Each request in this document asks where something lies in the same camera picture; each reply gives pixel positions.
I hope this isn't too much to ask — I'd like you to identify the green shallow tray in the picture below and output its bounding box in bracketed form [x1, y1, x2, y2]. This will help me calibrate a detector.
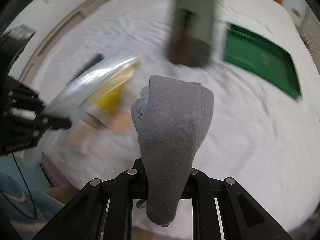
[223, 24, 302, 99]

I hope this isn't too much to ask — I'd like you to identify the black cable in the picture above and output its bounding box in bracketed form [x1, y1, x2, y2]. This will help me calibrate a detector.
[0, 152, 38, 221]

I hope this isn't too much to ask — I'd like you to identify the tissue pack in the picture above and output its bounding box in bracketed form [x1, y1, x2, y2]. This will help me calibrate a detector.
[41, 51, 139, 119]

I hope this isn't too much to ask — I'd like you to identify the dark glass jar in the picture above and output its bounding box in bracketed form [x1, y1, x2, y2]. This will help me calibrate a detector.
[168, 0, 215, 67]

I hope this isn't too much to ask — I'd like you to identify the yellow cleaning cloth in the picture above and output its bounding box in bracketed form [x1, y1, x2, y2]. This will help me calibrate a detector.
[95, 82, 127, 115]

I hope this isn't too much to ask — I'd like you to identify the grey fleece cloth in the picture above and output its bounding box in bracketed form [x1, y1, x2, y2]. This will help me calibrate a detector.
[131, 75, 214, 226]

